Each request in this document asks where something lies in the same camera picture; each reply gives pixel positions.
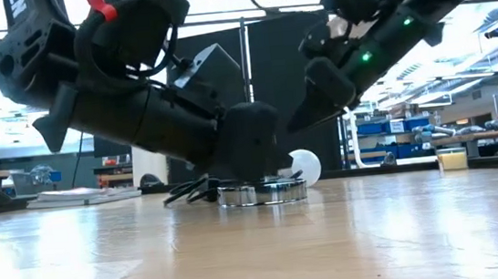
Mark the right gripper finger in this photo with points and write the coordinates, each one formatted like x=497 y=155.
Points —
x=308 y=115

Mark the white lightbulb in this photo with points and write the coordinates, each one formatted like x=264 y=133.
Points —
x=306 y=166

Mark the chrome lamp base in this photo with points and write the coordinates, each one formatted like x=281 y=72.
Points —
x=259 y=194

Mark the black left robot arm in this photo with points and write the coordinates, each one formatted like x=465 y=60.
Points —
x=34 y=45

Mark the white cabinet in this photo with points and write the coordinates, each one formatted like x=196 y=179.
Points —
x=146 y=163

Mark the blue storage bin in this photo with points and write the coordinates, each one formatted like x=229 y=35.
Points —
x=370 y=128
x=417 y=123

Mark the black dome object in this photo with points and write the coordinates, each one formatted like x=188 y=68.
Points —
x=151 y=182

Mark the black partition panel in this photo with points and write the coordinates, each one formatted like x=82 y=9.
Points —
x=273 y=55

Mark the yellow candle jar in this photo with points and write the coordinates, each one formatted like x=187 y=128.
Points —
x=452 y=161

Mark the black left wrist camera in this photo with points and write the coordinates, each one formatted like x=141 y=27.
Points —
x=137 y=26

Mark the small black ceiling camera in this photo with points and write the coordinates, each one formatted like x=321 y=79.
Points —
x=494 y=32

